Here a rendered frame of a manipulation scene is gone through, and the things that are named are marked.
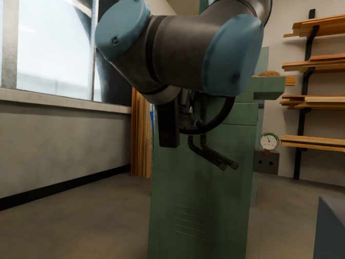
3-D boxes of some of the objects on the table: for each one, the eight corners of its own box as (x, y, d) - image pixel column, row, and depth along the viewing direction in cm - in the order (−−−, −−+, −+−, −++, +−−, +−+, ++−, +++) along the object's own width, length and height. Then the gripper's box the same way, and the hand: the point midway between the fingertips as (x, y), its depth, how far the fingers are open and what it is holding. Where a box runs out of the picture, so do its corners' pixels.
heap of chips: (256, 77, 71) (257, 67, 71) (255, 85, 84) (255, 76, 84) (283, 76, 68) (284, 66, 67) (277, 84, 81) (278, 76, 80)
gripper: (187, 66, 39) (204, 109, 57) (149, 68, 42) (177, 108, 61) (179, 102, 36) (200, 134, 55) (140, 102, 40) (172, 132, 58)
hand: (185, 128), depth 56 cm, fingers closed
